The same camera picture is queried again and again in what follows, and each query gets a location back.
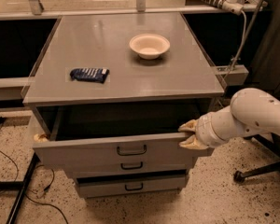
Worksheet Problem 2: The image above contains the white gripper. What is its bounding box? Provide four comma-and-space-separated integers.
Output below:
178, 112, 227, 150

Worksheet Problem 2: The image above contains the grey top drawer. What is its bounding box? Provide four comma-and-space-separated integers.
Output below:
34, 103, 213, 170

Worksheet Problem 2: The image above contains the grey drawer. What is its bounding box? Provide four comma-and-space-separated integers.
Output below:
76, 174, 189, 198
34, 103, 213, 170
64, 157, 197, 180

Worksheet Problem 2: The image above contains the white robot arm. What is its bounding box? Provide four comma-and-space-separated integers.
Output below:
178, 88, 280, 149

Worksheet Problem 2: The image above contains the grey drawer cabinet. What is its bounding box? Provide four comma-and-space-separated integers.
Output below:
24, 13, 224, 186

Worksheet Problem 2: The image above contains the grey middle drawer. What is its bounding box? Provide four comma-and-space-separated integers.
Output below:
64, 157, 197, 180

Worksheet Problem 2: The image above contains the grey bottom drawer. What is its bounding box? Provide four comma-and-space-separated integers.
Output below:
76, 174, 189, 198

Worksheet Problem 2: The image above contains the white paper bowl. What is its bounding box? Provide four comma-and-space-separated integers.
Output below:
129, 34, 170, 60

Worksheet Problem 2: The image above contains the blue striped snack packet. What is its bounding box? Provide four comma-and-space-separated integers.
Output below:
70, 68, 109, 83

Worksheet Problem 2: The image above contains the white power strip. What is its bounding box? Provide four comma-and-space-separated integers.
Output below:
201, 0, 244, 15

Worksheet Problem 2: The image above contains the black floor stand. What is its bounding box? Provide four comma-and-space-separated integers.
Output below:
0, 154, 39, 224

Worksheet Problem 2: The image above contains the white power cable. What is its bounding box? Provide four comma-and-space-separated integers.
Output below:
229, 9, 248, 70

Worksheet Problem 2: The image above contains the black floor cable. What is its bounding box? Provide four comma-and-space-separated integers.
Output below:
0, 121, 70, 224

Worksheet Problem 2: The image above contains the grey metal frame rail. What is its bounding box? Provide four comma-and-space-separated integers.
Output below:
0, 77, 35, 101

